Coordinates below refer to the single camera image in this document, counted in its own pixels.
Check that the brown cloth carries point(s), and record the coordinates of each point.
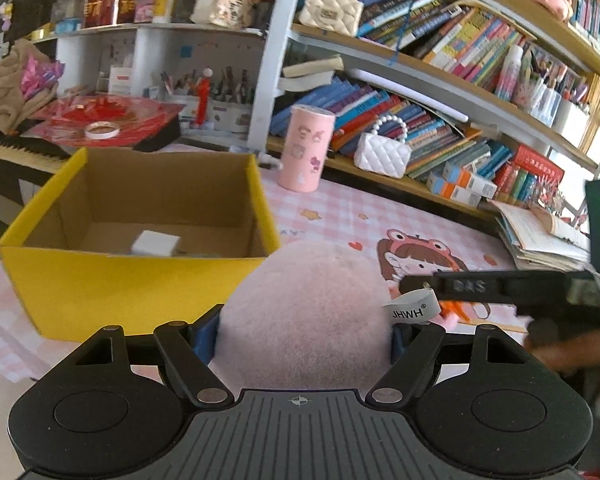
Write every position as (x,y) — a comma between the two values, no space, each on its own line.
(5,85)

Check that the orange white carton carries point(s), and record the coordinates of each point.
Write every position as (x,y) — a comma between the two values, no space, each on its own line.
(475,182)
(450,191)

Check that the pink checked cartoon desk mat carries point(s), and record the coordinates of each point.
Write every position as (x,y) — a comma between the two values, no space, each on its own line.
(340,220)

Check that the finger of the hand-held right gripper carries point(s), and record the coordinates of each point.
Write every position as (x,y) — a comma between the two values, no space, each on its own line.
(480,286)

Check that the clear pen holders with pens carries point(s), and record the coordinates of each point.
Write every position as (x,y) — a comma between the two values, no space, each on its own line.
(555,95)

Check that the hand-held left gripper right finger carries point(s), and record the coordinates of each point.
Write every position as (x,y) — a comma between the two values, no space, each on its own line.
(399,342)

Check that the red boxed book set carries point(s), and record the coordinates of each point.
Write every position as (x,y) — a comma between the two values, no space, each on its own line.
(530,175)

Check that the pastel label bottle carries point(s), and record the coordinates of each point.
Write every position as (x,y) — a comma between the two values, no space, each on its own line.
(509,72)

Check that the white yellow bottle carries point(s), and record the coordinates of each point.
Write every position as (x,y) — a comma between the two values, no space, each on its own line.
(166,2)

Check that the small white red box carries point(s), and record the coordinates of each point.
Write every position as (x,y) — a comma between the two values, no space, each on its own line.
(121,80)

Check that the black piano keyboard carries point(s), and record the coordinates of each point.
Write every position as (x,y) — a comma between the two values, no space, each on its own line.
(20,152)

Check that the yellow cardboard box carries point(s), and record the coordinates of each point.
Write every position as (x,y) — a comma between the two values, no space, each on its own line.
(130,290)

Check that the row of colourful books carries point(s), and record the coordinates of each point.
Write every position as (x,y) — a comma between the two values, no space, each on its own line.
(430,130)

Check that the pink plush toy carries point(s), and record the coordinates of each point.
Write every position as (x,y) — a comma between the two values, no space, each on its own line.
(305,320)

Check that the pink shiny wrapper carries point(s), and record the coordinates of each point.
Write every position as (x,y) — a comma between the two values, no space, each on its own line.
(42,72)

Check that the beige thick book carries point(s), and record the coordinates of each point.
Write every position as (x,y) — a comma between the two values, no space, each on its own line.
(312,66)

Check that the pen organizer with pens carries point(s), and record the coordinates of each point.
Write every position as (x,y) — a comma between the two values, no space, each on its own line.
(215,105)

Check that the white charger plug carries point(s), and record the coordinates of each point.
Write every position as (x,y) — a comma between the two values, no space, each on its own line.
(155,244)

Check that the row of thin bright books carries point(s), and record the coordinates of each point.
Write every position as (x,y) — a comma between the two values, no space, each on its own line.
(455,25)

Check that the white tape roll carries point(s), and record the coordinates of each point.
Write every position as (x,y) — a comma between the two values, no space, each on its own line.
(101,130)

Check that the red white figure pen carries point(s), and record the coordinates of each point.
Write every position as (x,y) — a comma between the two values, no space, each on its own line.
(204,100)

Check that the stack of worn notebooks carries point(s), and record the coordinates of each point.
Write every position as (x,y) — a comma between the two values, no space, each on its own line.
(535,235)

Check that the white bookshelf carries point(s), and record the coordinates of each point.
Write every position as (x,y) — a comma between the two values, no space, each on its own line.
(275,60)

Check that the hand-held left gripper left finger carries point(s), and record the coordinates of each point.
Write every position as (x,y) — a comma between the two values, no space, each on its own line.
(204,335)

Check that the person's right hand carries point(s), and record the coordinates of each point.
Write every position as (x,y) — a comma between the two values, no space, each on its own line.
(570,352)

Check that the pink printed tumbler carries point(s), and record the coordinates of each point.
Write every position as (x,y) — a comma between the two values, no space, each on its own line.
(305,150)

